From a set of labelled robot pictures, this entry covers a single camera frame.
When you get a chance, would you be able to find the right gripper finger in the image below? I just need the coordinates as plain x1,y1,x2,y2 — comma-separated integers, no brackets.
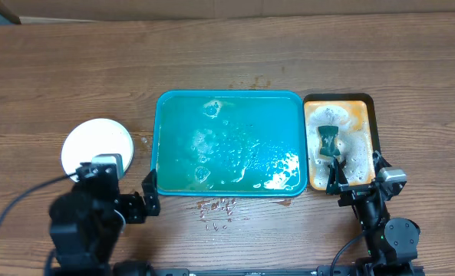
325,157,349,195
372,150,391,179

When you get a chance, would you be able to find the white plate with sauce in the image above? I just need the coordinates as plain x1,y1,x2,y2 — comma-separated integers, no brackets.
61,118,134,179

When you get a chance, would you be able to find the yellow green sponge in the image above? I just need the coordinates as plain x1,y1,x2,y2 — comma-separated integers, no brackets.
318,125,341,157

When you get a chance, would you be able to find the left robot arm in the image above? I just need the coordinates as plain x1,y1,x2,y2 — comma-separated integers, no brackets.
44,153,160,276

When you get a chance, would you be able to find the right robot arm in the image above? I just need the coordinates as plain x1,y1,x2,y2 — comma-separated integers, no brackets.
318,151,424,276

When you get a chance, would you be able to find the black soapy water tray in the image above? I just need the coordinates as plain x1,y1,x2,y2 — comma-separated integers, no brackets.
303,94,380,191

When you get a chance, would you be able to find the teal plastic tray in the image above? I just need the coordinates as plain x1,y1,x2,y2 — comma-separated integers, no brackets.
151,90,308,197

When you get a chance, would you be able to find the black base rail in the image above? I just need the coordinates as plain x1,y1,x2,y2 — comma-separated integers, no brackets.
154,265,425,276

